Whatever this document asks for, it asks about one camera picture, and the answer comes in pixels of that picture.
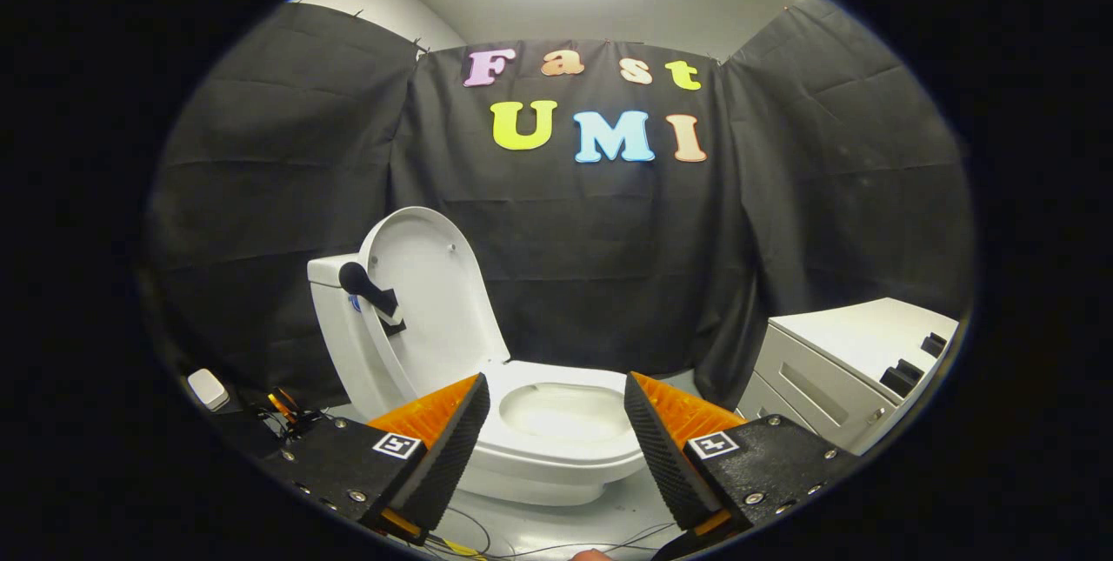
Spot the white toilet lid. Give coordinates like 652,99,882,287
339,206,511,401

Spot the white cabinet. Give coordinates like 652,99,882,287
737,297,960,456

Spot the small white device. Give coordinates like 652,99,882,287
187,368,230,411

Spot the black backdrop cloth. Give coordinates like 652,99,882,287
143,0,976,423

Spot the white toilet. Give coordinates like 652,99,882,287
307,252,646,507

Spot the orange and black clamp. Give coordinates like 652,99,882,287
265,387,305,431

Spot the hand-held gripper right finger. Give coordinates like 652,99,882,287
623,371,862,544

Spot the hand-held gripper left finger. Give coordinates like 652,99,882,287
261,372,491,547

